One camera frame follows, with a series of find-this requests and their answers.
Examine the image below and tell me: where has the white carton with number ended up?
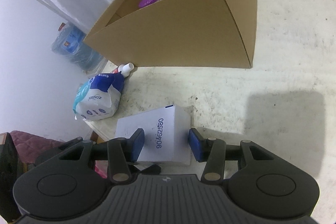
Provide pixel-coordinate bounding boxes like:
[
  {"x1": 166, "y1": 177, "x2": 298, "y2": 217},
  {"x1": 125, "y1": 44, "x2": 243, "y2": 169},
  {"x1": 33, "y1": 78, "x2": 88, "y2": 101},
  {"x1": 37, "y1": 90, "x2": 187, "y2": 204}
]
[{"x1": 115, "y1": 105, "x2": 191, "y2": 165}]

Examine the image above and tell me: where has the red white toothpaste tube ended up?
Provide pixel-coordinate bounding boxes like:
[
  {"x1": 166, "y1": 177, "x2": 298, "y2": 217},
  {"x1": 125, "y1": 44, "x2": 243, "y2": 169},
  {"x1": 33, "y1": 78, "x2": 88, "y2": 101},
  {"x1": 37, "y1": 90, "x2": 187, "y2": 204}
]
[{"x1": 112, "y1": 63, "x2": 134, "y2": 78}]

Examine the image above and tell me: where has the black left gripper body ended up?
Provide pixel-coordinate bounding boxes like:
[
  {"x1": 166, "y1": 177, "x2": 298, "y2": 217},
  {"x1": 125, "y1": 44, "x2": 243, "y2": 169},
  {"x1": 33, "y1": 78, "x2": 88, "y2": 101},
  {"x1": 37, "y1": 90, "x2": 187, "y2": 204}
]
[{"x1": 34, "y1": 136, "x2": 162, "y2": 175}]

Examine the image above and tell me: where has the blue white tissue pack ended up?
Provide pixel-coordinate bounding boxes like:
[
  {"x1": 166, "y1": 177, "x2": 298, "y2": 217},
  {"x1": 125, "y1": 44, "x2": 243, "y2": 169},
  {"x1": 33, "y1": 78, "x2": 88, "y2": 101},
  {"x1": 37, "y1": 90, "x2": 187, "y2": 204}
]
[{"x1": 72, "y1": 73, "x2": 125, "y2": 121}]

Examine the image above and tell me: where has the maroon quilted cloth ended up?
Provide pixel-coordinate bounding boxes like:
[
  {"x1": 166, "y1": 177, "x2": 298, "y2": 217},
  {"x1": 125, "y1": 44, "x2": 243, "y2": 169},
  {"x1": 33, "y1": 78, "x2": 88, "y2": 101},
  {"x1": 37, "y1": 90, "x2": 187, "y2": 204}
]
[{"x1": 10, "y1": 131, "x2": 64, "y2": 164}]

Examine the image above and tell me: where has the black speaker box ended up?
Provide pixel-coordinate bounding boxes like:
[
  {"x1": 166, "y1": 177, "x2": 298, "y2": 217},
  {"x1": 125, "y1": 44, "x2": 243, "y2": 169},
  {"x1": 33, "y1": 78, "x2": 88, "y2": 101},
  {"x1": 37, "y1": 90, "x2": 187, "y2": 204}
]
[{"x1": 1, "y1": 133, "x2": 21, "y2": 223}]

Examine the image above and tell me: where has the blue water jug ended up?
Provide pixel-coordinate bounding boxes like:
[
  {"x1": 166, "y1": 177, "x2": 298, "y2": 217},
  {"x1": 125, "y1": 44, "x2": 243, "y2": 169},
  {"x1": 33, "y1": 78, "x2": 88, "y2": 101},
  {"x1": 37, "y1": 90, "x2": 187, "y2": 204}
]
[{"x1": 51, "y1": 22, "x2": 104, "y2": 72}]

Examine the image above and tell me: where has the brown cardboard box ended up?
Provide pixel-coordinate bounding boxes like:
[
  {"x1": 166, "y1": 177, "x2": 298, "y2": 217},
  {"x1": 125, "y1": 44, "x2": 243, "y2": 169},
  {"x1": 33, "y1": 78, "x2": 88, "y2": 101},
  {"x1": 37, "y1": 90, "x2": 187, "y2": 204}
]
[{"x1": 84, "y1": 0, "x2": 257, "y2": 68}]

